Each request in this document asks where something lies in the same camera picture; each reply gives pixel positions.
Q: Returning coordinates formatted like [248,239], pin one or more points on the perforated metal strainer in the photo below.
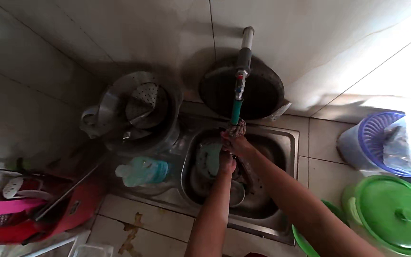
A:
[146,93]

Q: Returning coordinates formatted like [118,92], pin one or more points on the small metal bowl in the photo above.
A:
[237,195]

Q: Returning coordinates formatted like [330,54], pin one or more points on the person's left fingers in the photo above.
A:
[226,154]

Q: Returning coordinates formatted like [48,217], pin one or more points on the transparent plastic bag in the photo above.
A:
[398,146]

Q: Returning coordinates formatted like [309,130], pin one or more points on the metal faucet with pipe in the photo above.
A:
[244,59]

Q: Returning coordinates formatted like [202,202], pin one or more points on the long dark metal rod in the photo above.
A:
[69,191]

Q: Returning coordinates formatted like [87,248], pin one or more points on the blue slotted plastic basket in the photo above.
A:
[351,141]

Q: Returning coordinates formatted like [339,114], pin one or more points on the person's right forearm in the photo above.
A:
[305,203]

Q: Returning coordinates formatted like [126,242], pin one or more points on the red plastic basket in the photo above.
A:
[77,210]

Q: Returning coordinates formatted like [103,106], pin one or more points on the person's left hand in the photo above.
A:
[228,164]

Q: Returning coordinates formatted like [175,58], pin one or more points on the pale green detergent bottle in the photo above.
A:
[141,171]

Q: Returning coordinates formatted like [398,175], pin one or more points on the brown curved utensil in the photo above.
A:
[247,175]

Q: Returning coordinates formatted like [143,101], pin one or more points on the person's right hand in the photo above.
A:
[240,144]

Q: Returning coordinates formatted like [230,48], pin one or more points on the large metal pot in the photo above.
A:
[175,117]

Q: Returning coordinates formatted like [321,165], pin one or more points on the green plastic basin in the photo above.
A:
[301,241]

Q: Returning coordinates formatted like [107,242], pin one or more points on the large dark round pan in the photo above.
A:
[262,85]

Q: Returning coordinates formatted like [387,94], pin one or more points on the crumpled clear plastic piece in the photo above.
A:
[280,110]

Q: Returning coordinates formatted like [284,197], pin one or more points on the person's left forearm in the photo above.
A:
[212,214]

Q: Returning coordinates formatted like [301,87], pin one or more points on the pale green plate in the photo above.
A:
[213,159]

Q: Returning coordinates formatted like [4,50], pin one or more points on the stainless steel sink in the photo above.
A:
[289,150]

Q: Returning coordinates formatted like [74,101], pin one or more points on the white perforated ladle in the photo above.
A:
[12,187]

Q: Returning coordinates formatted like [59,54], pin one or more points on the person's right fingers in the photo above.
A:
[227,141]

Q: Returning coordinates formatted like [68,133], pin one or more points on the brown mesh scrubber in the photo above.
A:
[239,127]

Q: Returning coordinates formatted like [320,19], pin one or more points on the clear plastic container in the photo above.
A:
[93,251]

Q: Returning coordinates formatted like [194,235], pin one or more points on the green round lid with knob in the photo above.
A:
[387,203]

